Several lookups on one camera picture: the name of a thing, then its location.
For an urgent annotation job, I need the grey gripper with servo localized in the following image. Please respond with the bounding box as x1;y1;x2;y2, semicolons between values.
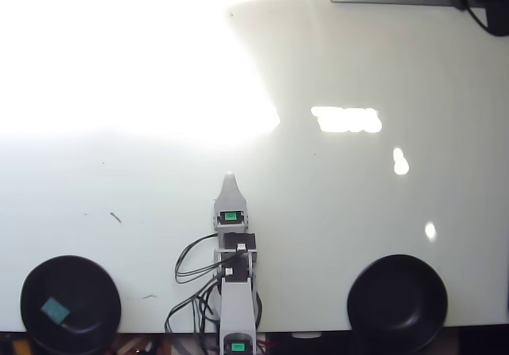
212;172;252;234

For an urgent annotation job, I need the blue cube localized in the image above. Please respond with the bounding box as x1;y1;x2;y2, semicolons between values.
40;296;71;325

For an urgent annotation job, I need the black round bowl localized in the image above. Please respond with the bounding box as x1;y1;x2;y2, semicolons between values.
19;255;122;355
346;253;450;355

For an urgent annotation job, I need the yellow object under table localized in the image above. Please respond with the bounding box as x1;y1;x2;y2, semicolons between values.
10;337;32;355

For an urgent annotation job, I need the black servo cable loop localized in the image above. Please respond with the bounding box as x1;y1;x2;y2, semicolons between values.
174;233;226;285

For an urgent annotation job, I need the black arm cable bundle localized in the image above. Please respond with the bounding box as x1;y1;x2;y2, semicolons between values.
164;277;224;334

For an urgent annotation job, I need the black device with cables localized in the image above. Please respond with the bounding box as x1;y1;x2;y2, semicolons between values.
415;0;509;37

